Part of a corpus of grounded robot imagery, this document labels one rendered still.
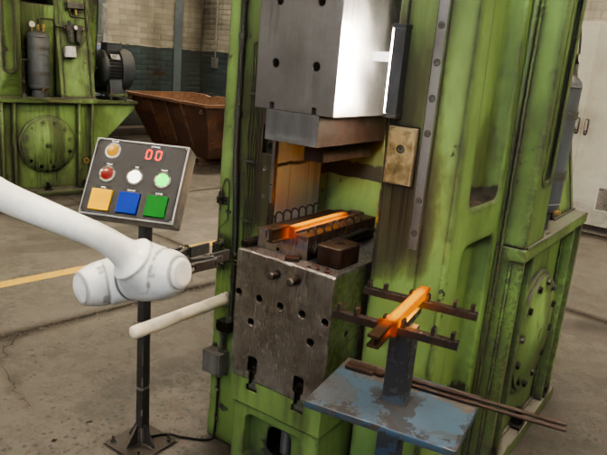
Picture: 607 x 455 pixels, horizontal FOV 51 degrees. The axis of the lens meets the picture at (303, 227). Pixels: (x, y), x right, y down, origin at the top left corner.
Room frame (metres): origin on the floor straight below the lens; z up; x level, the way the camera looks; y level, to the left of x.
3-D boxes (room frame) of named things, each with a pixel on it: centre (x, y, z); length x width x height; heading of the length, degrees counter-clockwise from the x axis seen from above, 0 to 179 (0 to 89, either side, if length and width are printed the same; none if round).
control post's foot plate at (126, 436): (2.20, 0.57, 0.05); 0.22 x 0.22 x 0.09; 55
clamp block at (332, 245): (1.90, -0.12, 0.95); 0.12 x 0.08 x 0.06; 145
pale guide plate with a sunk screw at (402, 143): (1.88, -0.27, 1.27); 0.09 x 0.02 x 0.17; 55
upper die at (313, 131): (2.13, -0.05, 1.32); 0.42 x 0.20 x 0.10; 145
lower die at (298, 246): (2.13, -0.05, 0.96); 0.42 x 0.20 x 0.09; 145
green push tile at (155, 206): (2.06, 0.50, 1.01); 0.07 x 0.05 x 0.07; 80
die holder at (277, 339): (2.10, -0.11, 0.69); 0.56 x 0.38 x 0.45; 145
